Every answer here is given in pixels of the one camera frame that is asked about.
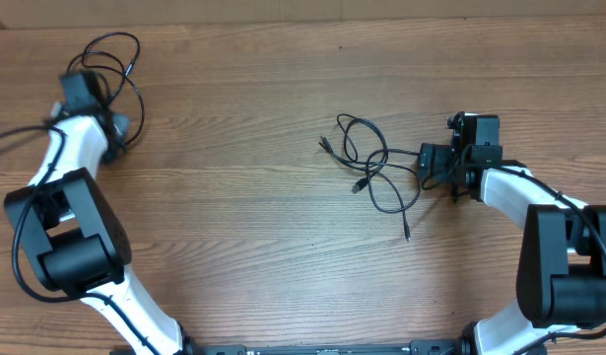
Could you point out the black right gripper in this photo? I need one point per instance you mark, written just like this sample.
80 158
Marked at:
438 160

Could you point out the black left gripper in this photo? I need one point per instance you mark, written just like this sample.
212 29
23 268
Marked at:
125 121

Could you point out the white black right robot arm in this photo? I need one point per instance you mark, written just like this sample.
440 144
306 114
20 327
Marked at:
561 276

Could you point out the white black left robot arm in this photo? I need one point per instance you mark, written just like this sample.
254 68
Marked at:
68 244

